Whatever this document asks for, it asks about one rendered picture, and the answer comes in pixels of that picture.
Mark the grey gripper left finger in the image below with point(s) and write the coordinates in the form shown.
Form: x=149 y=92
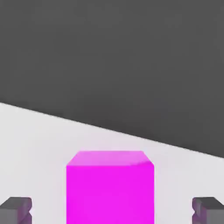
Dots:
x=14 y=211

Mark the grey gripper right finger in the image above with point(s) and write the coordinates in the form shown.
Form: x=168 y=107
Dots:
x=210 y=212

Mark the small magenta cube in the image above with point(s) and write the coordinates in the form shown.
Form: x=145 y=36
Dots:
x=110 y=192

